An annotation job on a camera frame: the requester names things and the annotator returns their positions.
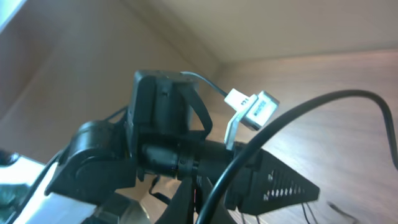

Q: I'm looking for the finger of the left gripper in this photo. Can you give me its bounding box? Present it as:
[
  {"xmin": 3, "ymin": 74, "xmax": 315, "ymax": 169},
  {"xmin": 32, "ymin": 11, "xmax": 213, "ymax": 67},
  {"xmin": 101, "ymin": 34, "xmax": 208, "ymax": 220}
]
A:
[{"xmin": 239, "ymin": 150, "xmax": 320, "ymax": 215}]

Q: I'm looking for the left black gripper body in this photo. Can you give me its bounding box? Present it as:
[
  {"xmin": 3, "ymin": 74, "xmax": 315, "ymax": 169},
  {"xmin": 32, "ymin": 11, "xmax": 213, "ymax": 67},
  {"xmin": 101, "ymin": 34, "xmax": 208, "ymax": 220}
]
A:
[{"xmin": 177, "ymin": 141, "xmax": 260, "ymax": 210}]

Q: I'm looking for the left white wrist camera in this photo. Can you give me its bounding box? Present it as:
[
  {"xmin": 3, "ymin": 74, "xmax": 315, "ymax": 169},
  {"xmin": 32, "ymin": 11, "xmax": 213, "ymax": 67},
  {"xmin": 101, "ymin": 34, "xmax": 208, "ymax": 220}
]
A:
[{"xmin": 224, "ymin": 88, "xmax": 279, "ymax": 151}]

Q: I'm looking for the camera black cable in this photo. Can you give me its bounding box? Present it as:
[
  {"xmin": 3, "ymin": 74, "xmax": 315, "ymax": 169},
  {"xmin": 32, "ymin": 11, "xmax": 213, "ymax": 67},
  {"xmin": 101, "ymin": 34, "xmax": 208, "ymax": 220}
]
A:
[
  {"xmin": 195, "ymin": 89, "xmax": 398, "ymax": 224},
  {"xmin": 180, "ymin": 70, "xmax": 229, "ymax": 98}
]

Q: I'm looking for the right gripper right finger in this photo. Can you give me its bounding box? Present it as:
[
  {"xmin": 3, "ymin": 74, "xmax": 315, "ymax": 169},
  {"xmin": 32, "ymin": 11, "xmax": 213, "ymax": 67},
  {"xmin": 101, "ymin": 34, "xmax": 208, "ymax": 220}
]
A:
[{"xmin": 195, "ymin": 175, "xmax": 238, "ymax": 224}]

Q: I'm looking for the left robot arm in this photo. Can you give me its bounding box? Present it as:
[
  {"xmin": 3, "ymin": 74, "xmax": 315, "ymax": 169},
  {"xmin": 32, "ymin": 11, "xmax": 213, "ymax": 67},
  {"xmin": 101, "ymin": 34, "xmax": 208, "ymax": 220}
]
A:
[{"xmin": 1, "ymin": 70, "xmax": 397, "ymax": 223}]

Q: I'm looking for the right camera black cable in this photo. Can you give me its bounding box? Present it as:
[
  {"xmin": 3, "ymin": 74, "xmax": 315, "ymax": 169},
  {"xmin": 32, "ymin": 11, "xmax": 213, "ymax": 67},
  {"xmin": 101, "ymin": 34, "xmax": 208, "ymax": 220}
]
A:
[{"xmin": 195, "ymin": 89, "xmax": 398, "ymax": 224}]

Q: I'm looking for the left camera black cable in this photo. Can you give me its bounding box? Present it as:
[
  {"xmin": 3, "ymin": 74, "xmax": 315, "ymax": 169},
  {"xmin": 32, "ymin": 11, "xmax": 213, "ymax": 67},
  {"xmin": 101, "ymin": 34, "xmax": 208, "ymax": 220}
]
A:
[{"xmin": 180, "ymin": 70, "xmax": 229, "ymax": 98}]

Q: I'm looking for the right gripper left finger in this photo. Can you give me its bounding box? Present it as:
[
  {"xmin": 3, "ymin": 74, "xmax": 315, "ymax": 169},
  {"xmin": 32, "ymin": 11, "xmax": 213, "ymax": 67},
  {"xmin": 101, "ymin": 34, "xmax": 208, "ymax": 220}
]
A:
[{"xmin": 154, "ymin": 177, "xmax": 195, "ymax": 224}]

